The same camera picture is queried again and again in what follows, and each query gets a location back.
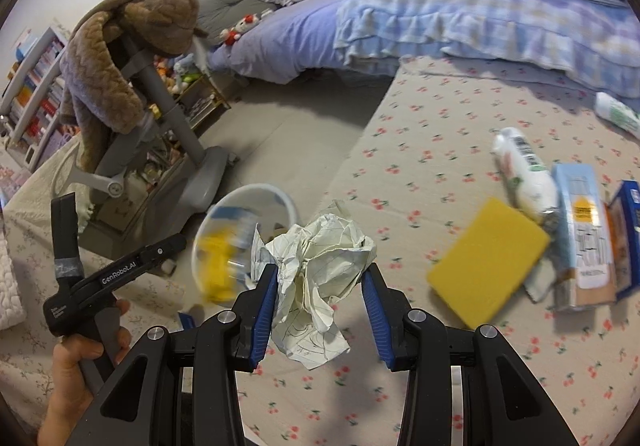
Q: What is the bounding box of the person's left hand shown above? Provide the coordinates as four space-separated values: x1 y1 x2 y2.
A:
37 299 132 446

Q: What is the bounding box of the yellow sponge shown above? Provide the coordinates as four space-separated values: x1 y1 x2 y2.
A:
426 197 552 329

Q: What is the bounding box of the yellow packet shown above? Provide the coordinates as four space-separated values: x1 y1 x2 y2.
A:
200 229 237 304

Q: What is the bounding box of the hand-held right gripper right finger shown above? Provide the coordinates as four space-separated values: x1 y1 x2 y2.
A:
361 262 571 446

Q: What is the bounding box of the white paper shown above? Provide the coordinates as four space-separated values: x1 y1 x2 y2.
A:
250 199 377 371

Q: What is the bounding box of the white green-label bottle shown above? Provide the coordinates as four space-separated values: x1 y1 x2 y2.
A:
594 91 640 141
491 126 560 227

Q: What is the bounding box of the dark blue box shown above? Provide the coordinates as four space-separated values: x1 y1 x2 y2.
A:
604 180 640 302

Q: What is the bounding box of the wooden toy shelf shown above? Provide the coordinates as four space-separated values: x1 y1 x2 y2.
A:
155 54 231 137

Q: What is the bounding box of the beige floral quilt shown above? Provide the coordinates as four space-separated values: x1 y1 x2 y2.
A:
0 139 201 432

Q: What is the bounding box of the white plastic bin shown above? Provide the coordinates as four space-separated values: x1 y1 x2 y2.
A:
192 183 301 307

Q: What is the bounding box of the grey headboard cushion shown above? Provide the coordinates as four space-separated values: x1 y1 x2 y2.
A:
197 0 361 47

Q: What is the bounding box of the purple bed sheet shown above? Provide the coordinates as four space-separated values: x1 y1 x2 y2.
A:
207 0 401 84

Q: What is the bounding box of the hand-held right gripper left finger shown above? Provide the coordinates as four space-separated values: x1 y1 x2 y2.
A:
65 263 280 446

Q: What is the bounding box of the brown plush toy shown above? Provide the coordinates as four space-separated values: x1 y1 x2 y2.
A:
59 0 208 172

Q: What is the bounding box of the light blue carton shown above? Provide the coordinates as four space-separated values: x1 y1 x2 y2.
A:
551 163 618 313

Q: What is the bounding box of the blue checked ruffled duvet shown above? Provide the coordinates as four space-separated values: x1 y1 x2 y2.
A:
334 0 640 100

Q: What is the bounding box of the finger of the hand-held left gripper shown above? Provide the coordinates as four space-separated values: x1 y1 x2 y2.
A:
142 233 188 272

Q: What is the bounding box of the red white plush toy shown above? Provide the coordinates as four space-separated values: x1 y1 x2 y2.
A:
220 14 261 46

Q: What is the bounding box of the white bookshelf with books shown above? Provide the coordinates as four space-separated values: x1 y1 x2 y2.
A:
0 26 71 167

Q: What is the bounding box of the white quilted mat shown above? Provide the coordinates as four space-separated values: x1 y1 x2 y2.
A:
0 241 26 332

